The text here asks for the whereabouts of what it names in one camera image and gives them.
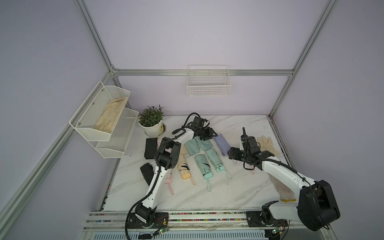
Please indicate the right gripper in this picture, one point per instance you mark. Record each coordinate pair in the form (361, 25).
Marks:
(236, 154)

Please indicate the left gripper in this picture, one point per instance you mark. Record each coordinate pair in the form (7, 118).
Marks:
(209, 134)

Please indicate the green umbrella sleeve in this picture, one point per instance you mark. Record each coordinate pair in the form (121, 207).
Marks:
(192, 147)
(204, 144)

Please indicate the purple umbrella sleeve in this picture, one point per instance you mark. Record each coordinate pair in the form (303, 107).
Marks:
(222, 144)

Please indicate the yellow umbrella sleeve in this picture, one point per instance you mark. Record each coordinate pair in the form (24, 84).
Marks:
(183, 150)

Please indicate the green umbrella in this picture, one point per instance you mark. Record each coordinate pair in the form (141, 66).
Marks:
(205, 169)
(217, 162)

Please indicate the yellow umbrella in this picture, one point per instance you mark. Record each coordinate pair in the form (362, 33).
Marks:
(184, 170)

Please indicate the black umbrella sleeve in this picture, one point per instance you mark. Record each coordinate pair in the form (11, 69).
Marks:
(150, 148)

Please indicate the pink umbrella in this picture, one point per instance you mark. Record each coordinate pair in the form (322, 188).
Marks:
(168, 182)

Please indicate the black umbrella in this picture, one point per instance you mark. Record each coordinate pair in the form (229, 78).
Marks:
(147, 172)

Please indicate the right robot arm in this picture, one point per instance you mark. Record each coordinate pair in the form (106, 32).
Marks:
(315, 204)

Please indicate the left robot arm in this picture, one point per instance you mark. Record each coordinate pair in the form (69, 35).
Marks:
(166, 158)

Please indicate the cream work glove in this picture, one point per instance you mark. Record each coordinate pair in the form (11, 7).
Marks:
(267, 144)

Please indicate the potted green plant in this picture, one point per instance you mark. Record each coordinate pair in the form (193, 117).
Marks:
(151, 120)

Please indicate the white speckled work glove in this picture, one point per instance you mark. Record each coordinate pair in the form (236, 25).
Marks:
(286, 194)

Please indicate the cream glove in shelf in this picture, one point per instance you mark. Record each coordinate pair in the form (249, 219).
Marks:
(110, 115)

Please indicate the white tiered mesh shelf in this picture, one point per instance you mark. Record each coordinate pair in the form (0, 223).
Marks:
(109, 146)

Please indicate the white wire wall basket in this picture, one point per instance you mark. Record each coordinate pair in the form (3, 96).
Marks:
(208, 81)

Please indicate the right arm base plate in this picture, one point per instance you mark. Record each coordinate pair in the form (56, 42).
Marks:
(263, 219)

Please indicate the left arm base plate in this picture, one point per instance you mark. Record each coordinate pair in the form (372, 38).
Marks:
(156, 221)

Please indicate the aluminium rail frame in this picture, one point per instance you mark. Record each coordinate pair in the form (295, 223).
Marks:
(105, 224)

